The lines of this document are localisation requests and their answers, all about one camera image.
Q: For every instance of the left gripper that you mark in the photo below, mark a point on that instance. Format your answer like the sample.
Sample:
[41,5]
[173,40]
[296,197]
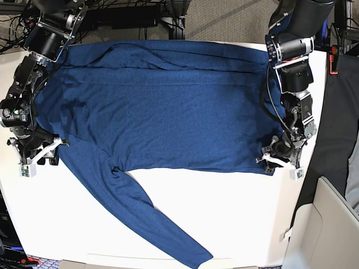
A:
[284,149]

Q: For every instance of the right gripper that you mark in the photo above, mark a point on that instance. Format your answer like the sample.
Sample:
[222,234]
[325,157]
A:
[29,140]

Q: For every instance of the blue long-sleeve T-shirt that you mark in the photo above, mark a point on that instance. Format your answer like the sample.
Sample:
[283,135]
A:
[157,104]

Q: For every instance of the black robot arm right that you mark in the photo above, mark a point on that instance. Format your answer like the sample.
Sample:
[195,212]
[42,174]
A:
[56,25]

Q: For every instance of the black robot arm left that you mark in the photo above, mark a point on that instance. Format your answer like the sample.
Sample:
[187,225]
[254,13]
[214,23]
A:
[289,42]

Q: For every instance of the beige plastic bin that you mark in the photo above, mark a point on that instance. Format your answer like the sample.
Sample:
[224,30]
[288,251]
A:
[324,233]

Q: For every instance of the black box with labels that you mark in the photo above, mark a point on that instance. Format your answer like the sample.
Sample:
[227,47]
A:
[10,258]

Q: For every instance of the red black clamp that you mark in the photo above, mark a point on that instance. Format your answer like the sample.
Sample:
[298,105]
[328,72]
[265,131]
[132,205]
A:
[333,58]

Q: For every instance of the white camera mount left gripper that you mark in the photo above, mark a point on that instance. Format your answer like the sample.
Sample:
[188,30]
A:
[295,173]

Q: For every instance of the white camera mount gripper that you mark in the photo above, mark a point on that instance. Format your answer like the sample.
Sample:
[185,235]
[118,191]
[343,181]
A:
[31,159]
[295,173]

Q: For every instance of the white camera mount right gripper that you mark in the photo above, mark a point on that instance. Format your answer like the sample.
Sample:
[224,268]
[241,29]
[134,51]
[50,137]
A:
[31,159]

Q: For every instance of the red handled tool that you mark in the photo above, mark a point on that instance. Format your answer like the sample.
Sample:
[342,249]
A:
[30,262]

